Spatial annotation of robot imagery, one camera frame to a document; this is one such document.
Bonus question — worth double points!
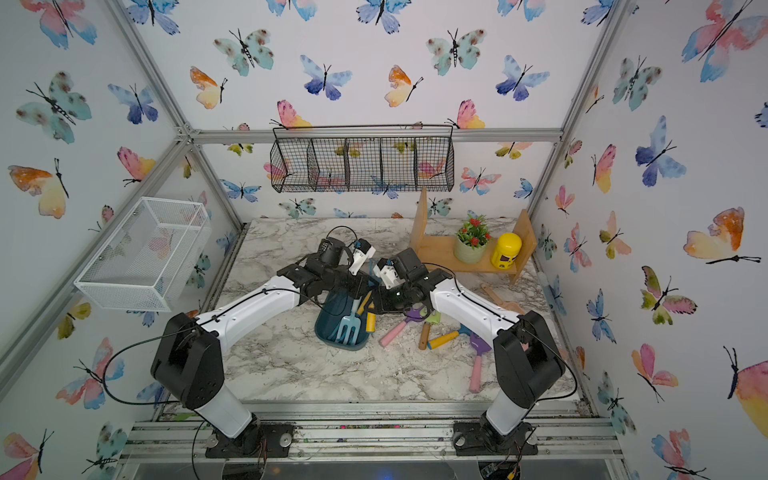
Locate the wooden shelf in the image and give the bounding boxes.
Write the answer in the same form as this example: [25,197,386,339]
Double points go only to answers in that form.
[409,187,537,284]

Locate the teal plastic storage box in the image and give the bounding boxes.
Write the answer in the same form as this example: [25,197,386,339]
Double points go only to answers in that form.
[314,289,371,351]

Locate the yellow canister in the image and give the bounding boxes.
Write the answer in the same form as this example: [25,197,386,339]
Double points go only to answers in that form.
[490,233,522,270]

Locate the potted red flower plant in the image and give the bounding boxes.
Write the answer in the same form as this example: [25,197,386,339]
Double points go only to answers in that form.
[454,213,492,264]

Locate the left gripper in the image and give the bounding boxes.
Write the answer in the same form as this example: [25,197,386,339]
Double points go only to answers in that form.
[321,264,380,300]

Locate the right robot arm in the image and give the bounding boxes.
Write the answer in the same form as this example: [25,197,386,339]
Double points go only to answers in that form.
[371,248,566,436]

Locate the light blue fork white handle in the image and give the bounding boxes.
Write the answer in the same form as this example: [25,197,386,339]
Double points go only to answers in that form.
[334,313,361,346]

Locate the black wire wall basket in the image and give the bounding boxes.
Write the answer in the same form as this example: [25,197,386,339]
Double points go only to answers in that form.
[265,124,455,199]

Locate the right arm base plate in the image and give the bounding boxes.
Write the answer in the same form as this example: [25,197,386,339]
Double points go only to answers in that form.
[451,420,538,457]

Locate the green shovel brown handle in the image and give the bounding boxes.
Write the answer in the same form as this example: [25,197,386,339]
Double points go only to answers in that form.
[418,311,441,350]

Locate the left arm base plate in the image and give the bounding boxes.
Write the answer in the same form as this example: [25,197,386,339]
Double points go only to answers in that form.
[205,420,295,460]

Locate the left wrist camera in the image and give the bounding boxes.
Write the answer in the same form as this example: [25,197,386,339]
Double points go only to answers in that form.
[349,238,376,275]

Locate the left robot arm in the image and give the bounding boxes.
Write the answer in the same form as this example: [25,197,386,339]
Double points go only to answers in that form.
[150,237,376,440]

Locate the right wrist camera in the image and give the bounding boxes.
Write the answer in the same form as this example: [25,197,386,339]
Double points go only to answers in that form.
[373,258,402,290]

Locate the orange pink sieve shovel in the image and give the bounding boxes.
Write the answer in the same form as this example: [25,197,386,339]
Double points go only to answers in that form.
[481,284,526,315]

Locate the purple rake pink handle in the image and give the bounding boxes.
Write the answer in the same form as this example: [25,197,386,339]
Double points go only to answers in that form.
[379,306,429,348]
[469,333,491,393]

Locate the white mesh wall basket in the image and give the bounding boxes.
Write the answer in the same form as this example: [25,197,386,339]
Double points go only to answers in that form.
[74,197,212,312]

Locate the blue rake yellow handle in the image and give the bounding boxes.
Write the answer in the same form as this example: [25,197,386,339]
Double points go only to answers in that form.
[355,291,373,320]

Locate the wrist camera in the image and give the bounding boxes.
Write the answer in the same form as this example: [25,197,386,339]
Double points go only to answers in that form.
[349,238,376,275]
[373,258,402,290]

